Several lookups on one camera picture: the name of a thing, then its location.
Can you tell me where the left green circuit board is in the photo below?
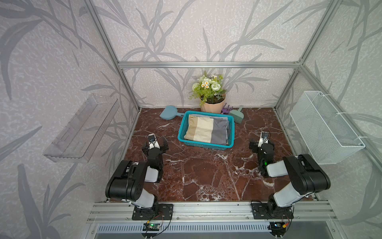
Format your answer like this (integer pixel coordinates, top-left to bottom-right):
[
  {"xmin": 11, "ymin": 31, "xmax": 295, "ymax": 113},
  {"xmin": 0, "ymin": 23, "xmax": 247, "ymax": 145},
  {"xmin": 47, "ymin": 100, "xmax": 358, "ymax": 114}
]
[{"xmin": 142, "ymin": 222, "xmax": 162, "ymax": 232}]

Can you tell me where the purple pink toy rake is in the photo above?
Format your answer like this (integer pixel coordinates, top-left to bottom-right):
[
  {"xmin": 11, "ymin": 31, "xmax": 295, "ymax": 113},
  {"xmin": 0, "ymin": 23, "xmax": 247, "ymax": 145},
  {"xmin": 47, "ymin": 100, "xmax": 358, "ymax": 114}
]
[{"xmin": 221, "ymin": 103, "xmax": 233, "ymax": 115}]

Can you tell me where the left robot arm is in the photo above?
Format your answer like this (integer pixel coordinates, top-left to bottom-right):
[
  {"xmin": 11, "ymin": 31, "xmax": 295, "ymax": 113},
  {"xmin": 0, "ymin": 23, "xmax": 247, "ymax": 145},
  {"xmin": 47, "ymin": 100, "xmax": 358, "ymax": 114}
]
[{"xmin": 105, "ymin": 139, "xmax": 169, "ymax": 209}]

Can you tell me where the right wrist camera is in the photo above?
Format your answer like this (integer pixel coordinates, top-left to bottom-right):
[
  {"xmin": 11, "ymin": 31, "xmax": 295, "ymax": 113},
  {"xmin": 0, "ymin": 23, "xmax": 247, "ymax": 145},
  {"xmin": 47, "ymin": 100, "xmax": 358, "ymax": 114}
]
[{"xmin": 258, "ymin": 131, "xmax": 271, "ymax": 147}]

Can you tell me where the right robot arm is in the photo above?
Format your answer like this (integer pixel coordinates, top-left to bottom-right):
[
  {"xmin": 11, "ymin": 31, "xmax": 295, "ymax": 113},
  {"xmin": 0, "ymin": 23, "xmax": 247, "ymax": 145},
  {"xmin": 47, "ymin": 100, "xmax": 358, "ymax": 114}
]
[{"xmin": 249, "ymin": 141, "xmax": 331, "ymax": 214}]

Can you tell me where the teal plastic basket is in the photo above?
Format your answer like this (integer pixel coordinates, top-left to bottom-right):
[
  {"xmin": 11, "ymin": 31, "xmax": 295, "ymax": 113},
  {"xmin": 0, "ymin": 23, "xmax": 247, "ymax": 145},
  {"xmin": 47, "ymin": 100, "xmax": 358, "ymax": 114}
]
[{"xmin": 178, "ymin": 111, "xmax": 235, "ymax": 150}]

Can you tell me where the green toy scoop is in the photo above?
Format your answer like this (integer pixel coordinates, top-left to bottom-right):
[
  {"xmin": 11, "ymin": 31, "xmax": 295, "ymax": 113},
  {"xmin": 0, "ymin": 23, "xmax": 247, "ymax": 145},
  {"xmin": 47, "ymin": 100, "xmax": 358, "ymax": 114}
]
[{"xmin": 229, "ymin": 107, "xmax": 244, "ymax": 124}]

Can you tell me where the beige grey striped pillowcase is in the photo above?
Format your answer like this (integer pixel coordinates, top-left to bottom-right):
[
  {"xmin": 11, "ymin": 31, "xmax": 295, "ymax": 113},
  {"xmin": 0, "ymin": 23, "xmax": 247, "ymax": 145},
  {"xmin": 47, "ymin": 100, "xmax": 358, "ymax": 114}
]
[{"xmin": 184, "ymin": 114, "xmax": 229, "ymax": 145}]

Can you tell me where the aluminium front rail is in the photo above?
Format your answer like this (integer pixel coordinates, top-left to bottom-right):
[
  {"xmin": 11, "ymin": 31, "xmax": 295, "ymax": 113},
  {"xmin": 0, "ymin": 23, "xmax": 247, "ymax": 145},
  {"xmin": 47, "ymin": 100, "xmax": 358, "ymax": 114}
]
[{"xmin": 87, "ymin": 201, "xmax": 338, "ymax": 224}]

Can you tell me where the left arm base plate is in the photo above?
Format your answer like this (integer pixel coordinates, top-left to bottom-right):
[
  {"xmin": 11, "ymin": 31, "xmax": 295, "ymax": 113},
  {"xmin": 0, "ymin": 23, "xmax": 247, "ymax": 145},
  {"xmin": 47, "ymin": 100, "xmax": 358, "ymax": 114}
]
[{"xmin": 132, "ymin": 204, "xmax": 174, "ymax": 221}]

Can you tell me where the right circuit board with wires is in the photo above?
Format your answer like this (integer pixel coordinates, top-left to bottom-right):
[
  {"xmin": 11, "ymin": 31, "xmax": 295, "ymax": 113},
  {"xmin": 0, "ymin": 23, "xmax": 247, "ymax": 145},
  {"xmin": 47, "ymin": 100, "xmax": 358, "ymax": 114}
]
[{"xmin": 268, "ymin": 222, "xmax": 289, "ymax": 238}]

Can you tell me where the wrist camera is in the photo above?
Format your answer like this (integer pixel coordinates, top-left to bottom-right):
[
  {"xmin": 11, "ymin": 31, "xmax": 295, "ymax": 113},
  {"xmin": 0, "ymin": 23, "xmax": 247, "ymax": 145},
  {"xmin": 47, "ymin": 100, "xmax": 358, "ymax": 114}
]
[
  {"xmin": 258, "ymin": 131, "xmax": 271, "ymax": 147},
  {"xmin": 148, "ymin": 133, "xmax": 160, "ymax": 149}
]

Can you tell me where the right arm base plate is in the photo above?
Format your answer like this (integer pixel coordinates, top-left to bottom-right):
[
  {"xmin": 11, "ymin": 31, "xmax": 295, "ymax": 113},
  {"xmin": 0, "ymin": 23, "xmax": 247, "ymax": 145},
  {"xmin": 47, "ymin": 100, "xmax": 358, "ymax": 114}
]
[{"xmin": 250, "ymin": 202, "xmax": 294, "ymax": 220}]

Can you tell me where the white wire wall basket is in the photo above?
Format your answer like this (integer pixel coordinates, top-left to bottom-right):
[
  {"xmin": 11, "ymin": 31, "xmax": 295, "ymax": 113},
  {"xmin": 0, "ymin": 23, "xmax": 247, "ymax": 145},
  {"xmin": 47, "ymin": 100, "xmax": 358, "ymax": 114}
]
[{"xmin": 290, "ymin": 91, "xmax": 365, "ymax": 164}]

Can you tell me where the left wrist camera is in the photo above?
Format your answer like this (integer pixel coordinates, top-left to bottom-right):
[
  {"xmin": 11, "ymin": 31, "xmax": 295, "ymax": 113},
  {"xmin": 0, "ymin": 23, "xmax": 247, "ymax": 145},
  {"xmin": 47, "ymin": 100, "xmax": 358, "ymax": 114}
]
[{"xmin": 148, "ymin": 133, "xmax": 160, "ymax": 149}]

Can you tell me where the clear acrylic wall shelf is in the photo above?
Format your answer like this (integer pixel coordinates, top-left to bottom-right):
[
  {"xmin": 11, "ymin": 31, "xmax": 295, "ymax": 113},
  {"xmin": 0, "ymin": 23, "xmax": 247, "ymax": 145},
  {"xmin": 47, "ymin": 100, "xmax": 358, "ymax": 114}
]
[{"xmin": 43, "ymin": 94, "xmax": 120, "ymax": 163}]

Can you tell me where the potted artificial flower plant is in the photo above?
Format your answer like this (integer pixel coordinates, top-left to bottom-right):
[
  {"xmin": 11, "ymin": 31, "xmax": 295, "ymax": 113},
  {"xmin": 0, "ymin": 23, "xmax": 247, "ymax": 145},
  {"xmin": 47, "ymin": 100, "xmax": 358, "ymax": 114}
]
[{"xmin": 189, "ymin": 71, "xmax": 227, "ymax": 114}]

